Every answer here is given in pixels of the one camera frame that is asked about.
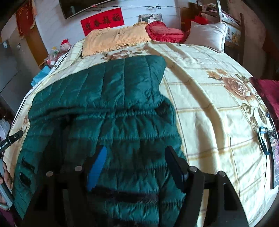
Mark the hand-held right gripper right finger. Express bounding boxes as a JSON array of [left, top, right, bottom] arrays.
[[164, 146, 249, 227]]

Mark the framed photo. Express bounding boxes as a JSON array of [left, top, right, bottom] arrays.
[[138, 13, 163, 24]]

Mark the white plastic bag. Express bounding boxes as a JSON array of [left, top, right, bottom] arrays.
[[0, 119, 11, 140]]

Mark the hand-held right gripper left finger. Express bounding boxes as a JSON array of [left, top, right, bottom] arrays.
[[24, 145, 108, 227]]

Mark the green quilted jacket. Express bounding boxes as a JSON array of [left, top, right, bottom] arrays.
[[12, 54, 188, 227]]

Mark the wooden chair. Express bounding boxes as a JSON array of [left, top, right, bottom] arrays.
[[196, 0, 246, 66]]

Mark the red heart-shaped pillow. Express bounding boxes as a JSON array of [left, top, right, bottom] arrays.
[[145, 21, 188, 43]]

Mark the red garment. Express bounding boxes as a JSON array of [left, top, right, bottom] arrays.
[[191, 15, 210, 25]]

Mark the grey refrigerator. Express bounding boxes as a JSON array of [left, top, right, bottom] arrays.
[[0, 39, 24, 101]]

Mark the red fringed wall hanging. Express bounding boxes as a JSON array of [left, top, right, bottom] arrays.
[[16, 0, 36, 40]]

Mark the person's left hand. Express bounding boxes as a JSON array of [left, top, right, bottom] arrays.
[[0, 163, 13, 204]]

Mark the white pillow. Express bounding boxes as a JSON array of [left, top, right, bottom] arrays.
[[185, 21, 228, 53]]

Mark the blue cord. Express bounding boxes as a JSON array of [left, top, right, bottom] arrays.
[[257, 127, 271, 155]]

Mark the plush toy with red hat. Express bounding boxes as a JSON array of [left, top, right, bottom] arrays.
[[60, 39, 72, 53]]

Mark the wall-mounted television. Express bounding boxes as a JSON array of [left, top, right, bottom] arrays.
[[59, 0, 119, 20]]

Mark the dark red cloth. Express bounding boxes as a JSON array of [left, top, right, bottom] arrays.
[[250, 77, 279, 123]]

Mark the brown wooden door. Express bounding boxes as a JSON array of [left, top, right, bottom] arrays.
[[31, 28, 49, 66]]

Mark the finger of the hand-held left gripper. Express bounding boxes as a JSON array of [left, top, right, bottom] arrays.
[[7, 130, 24, 142]]

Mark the red wall banner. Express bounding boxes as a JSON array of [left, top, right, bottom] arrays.
[[80, 8, 125, 36]]

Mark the clear plastic packet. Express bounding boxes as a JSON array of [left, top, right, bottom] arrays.
[[46, 48, 60, 67]]

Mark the blue paper bag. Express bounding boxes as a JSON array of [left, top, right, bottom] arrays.
[[31, 65, 51, 86]]

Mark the yellow fringed pillow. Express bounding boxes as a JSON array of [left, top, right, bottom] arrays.
[[81, 22, 153, 57]]

